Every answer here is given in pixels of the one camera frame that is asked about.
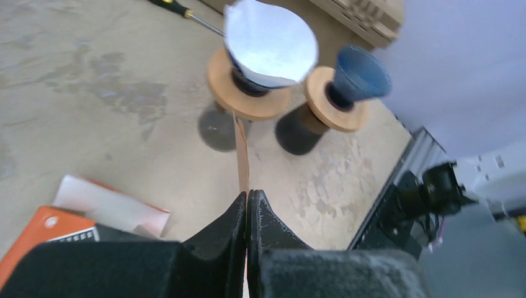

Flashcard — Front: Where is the yellow black screwdriver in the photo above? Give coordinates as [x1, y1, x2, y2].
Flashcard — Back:
[149, 0, 225, 37]

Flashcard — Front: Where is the wooden dripper ring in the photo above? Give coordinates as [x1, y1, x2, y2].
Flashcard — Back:
[304, 65, 371, 133]
[206, 47, 295, 122]

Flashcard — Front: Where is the blue glass dripper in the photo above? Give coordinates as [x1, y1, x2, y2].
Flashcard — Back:
[225, 48, 298, 97]
[326, 45, 393, 111]

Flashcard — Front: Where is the tan plastic tool case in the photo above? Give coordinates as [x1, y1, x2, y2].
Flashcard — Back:
[199, 0, 406, 66]

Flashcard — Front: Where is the red black coffee carafe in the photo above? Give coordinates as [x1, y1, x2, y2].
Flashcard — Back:
[275, 103, 329, 155]

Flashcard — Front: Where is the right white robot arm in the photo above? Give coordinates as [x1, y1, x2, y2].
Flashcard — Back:
[393, 142, 525, 249]

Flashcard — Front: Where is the white paper coffee filter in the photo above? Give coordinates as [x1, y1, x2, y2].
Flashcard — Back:
[224, 1, 319, 84]

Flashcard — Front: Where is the brown paper coffee filter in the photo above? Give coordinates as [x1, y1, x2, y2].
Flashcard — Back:
[233, 114, 250, 194]

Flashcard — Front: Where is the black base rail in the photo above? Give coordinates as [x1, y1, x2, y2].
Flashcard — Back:
[349, 128, 461, 259]

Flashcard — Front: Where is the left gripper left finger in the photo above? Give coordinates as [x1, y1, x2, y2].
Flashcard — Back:
[1, 192, 247, 297]

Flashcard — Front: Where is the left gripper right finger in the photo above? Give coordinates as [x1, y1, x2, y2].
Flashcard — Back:
[246, 190, 431, 297]

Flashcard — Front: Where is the grey glass carafe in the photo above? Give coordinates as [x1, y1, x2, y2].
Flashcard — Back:
[197, 101, 236, 152]

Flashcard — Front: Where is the orange coffee filter box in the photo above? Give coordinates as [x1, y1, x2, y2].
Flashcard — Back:
[1, 175, 171, 285]

